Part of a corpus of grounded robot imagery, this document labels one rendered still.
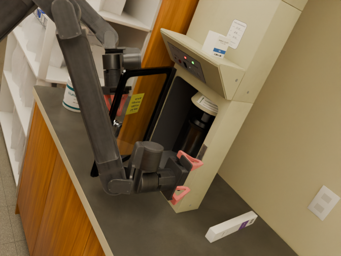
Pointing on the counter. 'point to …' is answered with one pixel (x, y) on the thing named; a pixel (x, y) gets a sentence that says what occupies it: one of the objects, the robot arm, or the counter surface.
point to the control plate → (186, 62)
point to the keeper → (202, 152)
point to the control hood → (207, 64)
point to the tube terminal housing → (243, 109)
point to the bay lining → (176, 116)
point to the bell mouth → (205, 103)
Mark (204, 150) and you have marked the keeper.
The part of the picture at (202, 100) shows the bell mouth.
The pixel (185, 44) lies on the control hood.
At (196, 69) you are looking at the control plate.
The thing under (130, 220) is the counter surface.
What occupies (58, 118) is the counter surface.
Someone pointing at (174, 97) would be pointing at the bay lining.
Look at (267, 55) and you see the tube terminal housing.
